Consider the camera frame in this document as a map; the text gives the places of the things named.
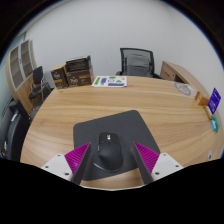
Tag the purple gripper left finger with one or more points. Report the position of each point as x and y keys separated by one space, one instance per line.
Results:
x=70 y=166

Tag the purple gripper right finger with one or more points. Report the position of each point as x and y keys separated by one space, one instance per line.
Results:
x=152 y=165

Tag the black computer mouse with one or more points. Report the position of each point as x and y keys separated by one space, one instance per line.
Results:
x=109 y=154

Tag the dark grey mouse pad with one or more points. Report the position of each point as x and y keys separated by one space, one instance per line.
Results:
x=129 y=126

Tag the wooden office desk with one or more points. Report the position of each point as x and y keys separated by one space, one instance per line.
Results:
x=179 y=125

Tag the green packet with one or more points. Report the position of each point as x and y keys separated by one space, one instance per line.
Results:
x=215 y=123

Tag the round grey coaster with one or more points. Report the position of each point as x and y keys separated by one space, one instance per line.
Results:
x=181 y=87

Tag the orange small box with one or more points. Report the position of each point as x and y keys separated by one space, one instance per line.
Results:
x=201 y=100

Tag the green purple paper sheet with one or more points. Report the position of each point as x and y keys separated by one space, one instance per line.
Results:
x=110 y=81

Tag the black visitor chair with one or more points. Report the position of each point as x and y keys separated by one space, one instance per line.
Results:
x=38 y=84

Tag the small brown cardboard box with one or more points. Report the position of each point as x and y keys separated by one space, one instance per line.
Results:
x=59 y=77

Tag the large dark cardboard box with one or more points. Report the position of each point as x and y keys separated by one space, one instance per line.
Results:
x=79 y=71

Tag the wooden side cabinet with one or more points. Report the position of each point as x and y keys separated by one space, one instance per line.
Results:
x=173 y=72

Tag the purple standing sign card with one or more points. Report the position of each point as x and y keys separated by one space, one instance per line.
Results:
x=214 y=101

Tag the black mesh office chair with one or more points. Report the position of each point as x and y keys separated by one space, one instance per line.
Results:
x=137 y=62

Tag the wooden glass-door cabinet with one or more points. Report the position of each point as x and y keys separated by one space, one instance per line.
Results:
x=20 y=64

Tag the desk cable grommet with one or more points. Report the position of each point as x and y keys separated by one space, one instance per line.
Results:
x=210 y=155

